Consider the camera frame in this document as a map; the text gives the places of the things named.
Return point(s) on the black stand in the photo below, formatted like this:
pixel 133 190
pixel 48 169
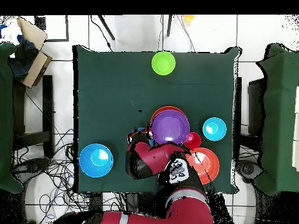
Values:
pixel 48 105

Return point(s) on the green cloth side table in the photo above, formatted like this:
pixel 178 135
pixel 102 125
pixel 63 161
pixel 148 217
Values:
pixel 5 116
pixel 280 116

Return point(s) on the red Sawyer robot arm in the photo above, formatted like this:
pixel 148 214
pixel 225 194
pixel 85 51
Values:
pixel 186 210

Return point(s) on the dark blue cloth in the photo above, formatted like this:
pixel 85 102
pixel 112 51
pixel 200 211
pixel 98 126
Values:
pixel 23 58

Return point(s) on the black tripod leg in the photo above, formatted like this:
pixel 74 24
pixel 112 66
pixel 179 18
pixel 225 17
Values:
pixel 169 25
pixel 106 27

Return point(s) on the purple bowl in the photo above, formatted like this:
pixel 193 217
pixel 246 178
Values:
pixel 170 127

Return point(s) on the cardboard box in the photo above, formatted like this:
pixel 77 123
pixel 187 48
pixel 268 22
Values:
pixel 35 70

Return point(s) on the dark green tablecloth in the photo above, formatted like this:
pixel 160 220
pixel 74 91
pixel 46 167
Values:
pixel 105 93

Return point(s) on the small green bowl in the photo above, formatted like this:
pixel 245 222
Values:
pixel 163 63

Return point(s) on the yellow object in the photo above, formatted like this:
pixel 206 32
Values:
pixel 188 19

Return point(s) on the small blue ribbed bowl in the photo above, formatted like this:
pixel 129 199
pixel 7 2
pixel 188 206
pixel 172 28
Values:
pixel 214 129

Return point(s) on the large blue bowl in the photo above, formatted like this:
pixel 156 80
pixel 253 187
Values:
pixel 96 161

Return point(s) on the red cup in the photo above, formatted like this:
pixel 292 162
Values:
pixel 193 140

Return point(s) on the orange bowl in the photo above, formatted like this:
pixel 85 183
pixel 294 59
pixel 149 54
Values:
pixel 208 163
pixel 163 109

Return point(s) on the black metal frame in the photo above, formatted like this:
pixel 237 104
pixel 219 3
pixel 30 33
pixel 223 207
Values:
pixel 67 28

